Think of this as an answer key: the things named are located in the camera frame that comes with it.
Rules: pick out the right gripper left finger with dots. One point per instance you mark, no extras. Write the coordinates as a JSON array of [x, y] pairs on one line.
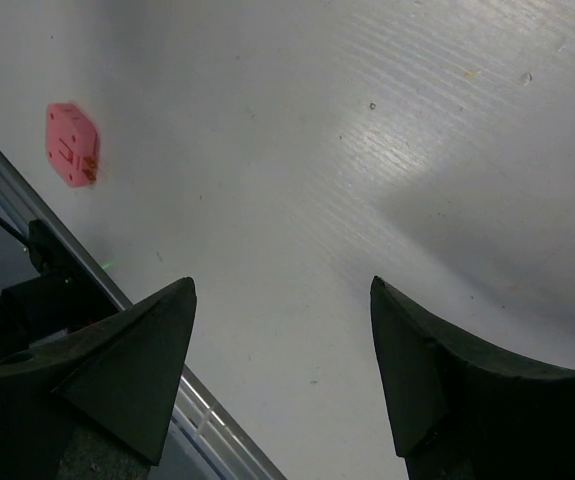
[[97, 403]]

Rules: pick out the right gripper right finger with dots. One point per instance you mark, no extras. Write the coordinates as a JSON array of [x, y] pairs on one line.
[[460, 407]]

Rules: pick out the pink plug adapter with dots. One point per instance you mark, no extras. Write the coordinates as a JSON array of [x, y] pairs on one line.
[[71, 144]]

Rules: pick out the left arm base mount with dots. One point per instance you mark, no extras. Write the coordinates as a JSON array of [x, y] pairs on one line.
[[62, 298]]

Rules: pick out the aluminium front rail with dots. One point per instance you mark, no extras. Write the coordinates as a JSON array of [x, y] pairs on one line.
[[202, 441]]

